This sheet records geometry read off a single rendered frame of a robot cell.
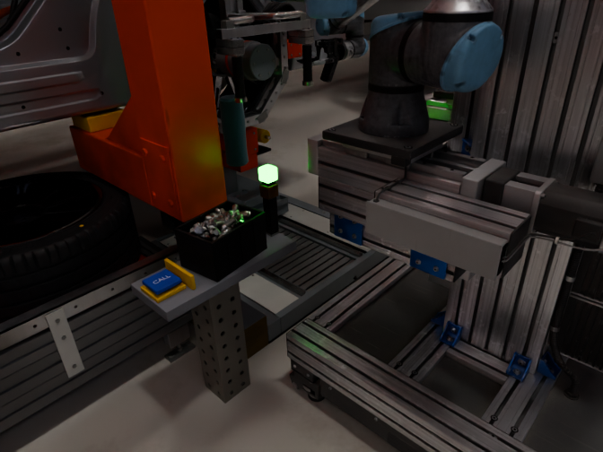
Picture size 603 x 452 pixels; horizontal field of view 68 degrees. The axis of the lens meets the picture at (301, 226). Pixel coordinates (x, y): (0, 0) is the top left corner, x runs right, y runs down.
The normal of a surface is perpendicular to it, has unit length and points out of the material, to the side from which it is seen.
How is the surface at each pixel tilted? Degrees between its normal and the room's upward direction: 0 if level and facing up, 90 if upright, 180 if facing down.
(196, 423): 0
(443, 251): 90
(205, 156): 90
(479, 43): 97
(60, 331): 90
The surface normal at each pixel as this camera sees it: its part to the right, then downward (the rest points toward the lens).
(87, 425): -0.03, -0.88
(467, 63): 0.54, 0.50
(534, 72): -0.68, 0.37
